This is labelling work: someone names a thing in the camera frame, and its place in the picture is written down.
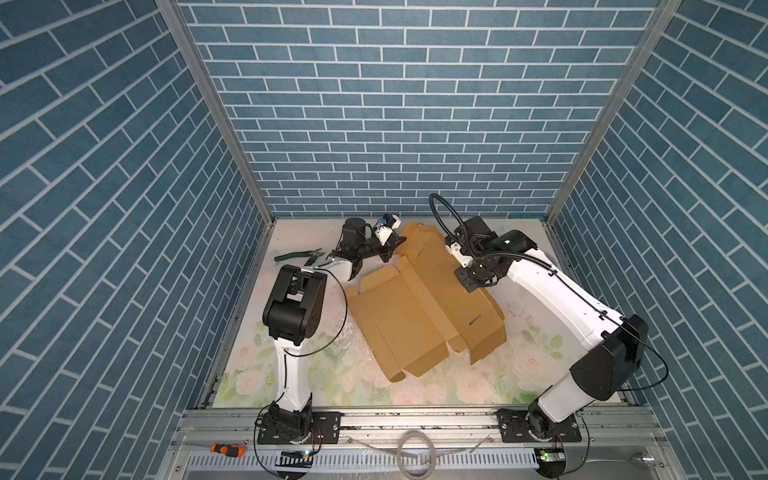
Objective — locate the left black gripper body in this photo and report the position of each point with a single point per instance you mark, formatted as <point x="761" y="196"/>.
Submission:
<point x="370" y="249"/>

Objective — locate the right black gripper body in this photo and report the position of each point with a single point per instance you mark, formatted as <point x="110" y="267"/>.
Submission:
<point x="471" y="274"/>

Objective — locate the brown cardboard box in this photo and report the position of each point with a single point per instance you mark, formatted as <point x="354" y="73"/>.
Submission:
<point x="413" y="312"/>

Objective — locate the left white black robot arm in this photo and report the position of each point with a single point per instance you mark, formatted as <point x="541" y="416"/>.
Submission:
<point x="292" y="315"/>

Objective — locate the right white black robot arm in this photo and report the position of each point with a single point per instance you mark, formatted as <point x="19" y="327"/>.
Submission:
<point x="615" y="344"/>

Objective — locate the orange black screwdriver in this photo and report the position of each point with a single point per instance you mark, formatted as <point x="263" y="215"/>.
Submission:
<point x="228" y="450"/>

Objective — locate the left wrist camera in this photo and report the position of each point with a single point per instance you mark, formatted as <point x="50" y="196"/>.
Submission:
<point x="386" y="227"/>

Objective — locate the green handled pliers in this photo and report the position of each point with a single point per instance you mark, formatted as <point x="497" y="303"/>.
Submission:
<point x="297" y="256"/>

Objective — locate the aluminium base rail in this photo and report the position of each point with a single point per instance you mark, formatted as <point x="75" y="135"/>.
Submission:
<point x="612" y="441"/>

